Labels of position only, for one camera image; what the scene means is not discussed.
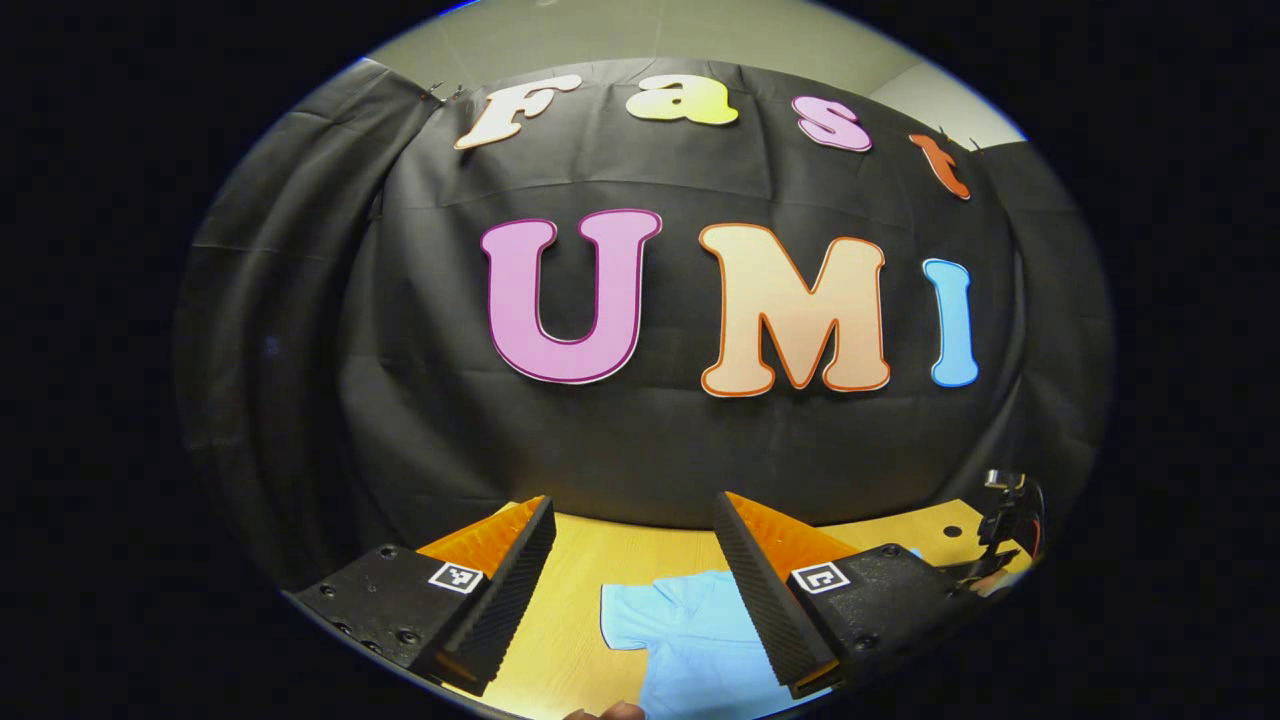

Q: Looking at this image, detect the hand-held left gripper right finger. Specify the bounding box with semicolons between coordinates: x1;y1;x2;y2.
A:
712;490;988;701

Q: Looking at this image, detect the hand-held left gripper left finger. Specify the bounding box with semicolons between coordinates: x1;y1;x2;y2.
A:
285;494;559;699

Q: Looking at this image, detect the black backdrop cloth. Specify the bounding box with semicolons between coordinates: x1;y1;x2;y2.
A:
173;57;1118;593

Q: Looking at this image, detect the light blue polo T-shirt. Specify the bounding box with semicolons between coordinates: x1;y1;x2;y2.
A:
599;545;925;720

